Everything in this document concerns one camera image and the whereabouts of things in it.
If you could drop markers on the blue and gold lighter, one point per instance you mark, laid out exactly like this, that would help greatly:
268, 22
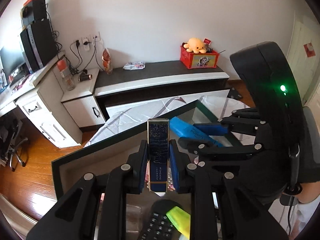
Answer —
158, 155

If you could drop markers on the white snack packet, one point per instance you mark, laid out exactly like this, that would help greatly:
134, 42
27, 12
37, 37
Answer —
134, 65

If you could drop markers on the black computer tower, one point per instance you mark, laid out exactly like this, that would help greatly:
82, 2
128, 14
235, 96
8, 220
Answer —
37, 46

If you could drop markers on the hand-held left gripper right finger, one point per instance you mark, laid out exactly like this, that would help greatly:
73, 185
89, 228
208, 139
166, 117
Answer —
174, 168

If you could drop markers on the black remote control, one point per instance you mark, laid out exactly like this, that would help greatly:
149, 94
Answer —
160, 222

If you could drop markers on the red door decoration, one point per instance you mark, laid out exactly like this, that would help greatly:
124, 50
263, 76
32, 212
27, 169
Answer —
309, 49

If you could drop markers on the white desk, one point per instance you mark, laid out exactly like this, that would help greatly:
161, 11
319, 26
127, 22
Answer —
47, 110

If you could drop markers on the black speaker box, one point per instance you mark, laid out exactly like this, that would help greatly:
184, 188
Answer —
35, 11

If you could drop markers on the black and white cabinet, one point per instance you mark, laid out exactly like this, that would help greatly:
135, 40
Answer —
162, 77

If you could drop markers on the pink storage box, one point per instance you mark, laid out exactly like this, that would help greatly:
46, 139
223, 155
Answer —
100, 160

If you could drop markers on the yellow octopus plush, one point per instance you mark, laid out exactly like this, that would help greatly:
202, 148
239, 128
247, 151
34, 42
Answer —
196, 45

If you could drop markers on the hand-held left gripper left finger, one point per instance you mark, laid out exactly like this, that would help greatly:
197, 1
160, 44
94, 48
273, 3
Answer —
143, 168

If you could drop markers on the black office chair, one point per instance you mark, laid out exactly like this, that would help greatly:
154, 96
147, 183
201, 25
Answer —
13, 142

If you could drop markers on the blue box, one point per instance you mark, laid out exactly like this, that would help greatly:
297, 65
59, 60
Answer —
186, 130

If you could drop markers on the yellow highlighter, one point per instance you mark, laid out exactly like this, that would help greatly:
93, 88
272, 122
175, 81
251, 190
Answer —
178, 216

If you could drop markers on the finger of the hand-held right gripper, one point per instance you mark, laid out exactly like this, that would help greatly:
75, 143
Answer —
212, 148
212, 128

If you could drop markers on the black hair dryer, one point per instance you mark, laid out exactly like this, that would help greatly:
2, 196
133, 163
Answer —
85, 76

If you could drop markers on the white wall sockets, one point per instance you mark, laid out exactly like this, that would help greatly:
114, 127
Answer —
88, 40

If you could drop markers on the bottle with orange cap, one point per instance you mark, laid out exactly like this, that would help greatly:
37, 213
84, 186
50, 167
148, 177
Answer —
66, 76

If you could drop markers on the black floor scale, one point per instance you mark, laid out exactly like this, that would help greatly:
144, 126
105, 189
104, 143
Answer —
235, 93

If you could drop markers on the red printed crate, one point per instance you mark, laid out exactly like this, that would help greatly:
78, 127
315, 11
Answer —
201, 60

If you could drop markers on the black computer monitor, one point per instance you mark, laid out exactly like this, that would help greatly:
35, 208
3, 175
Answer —
10, 62

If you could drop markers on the person's right forearm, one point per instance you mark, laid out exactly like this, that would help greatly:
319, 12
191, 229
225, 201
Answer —
310, 192

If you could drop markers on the white door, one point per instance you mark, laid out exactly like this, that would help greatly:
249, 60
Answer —
303, 67

